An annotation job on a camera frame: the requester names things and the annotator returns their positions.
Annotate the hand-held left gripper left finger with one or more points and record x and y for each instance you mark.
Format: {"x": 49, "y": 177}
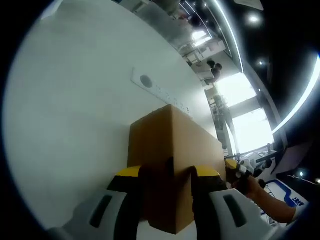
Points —
{"x": 100, "y": 215}

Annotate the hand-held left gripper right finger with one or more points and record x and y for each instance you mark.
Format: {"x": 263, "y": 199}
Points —
{"x": 225, "y": 215}

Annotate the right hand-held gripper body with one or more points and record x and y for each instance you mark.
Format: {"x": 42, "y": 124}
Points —
{"x": 246, "y": 167}

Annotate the brown cardboard shoe box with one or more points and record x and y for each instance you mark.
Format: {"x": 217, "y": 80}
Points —
{"x": 160, "y": 140}

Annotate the person's right hand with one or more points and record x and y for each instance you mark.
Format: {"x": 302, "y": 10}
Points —
{"x": 248, "y": 187}

